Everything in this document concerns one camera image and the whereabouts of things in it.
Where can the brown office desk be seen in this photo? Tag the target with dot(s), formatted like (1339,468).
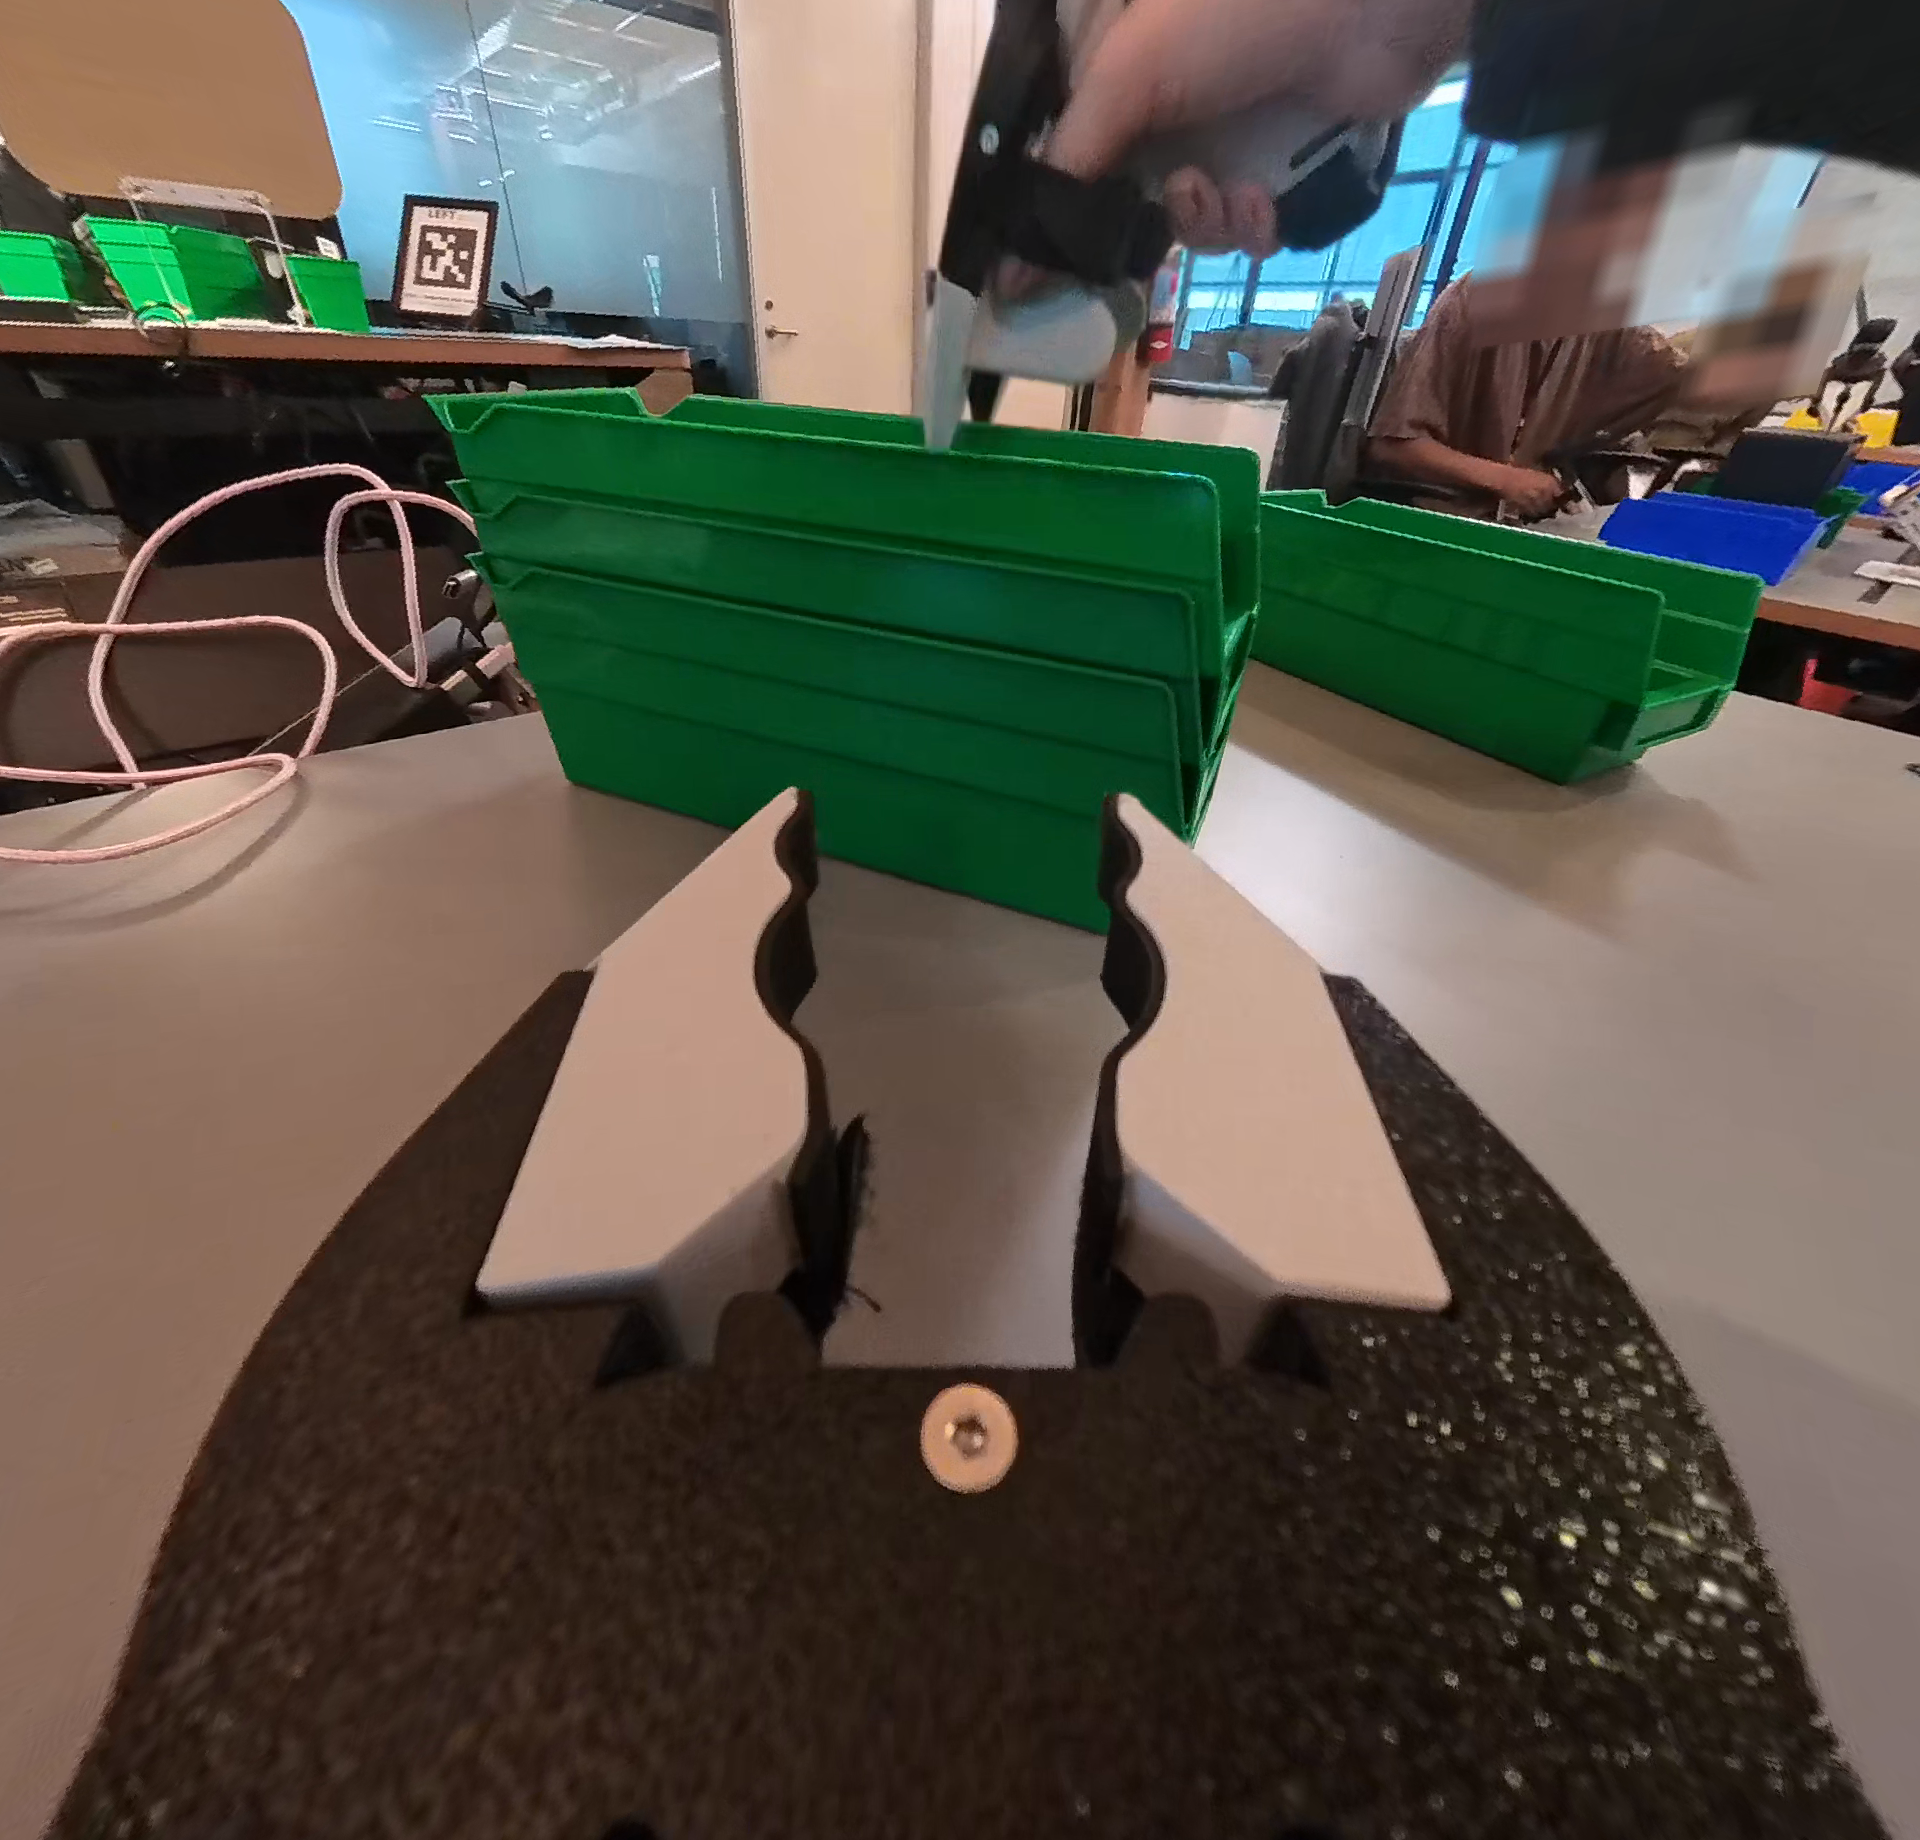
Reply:
(375,346)

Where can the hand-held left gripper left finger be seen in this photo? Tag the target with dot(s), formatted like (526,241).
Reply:
(661,1090)

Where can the dark laptop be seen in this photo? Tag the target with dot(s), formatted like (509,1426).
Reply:
(1785,464)

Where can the dark jacket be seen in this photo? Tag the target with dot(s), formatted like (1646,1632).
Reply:
(1327,387)

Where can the tan rounded board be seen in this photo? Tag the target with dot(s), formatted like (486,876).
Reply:
(151,87)

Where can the clear acrylic stand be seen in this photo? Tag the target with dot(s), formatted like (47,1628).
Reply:
(196,194)

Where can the framed marker sign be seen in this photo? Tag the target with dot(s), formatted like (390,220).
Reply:
(447,258)

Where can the blue plastic bin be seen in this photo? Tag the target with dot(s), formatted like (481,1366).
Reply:
(1711,543)
(1881,487)

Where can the green plastic bin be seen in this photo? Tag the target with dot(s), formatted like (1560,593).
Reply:
(825,582)
(840,762)
(37,272)
(327,296)
(1440,626)
(825,498)
(136,272)
(226,272)

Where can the white door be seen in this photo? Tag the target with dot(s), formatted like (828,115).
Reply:
(825,147)

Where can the red fire extinguisher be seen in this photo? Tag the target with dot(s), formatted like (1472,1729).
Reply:
(1166,313)

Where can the wooden post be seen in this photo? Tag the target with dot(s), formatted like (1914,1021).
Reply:
(1116,402)

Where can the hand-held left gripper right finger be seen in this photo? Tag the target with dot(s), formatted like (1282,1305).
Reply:
(1276,1120)

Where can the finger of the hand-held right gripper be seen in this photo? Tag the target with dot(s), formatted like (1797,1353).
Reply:
(947,371)

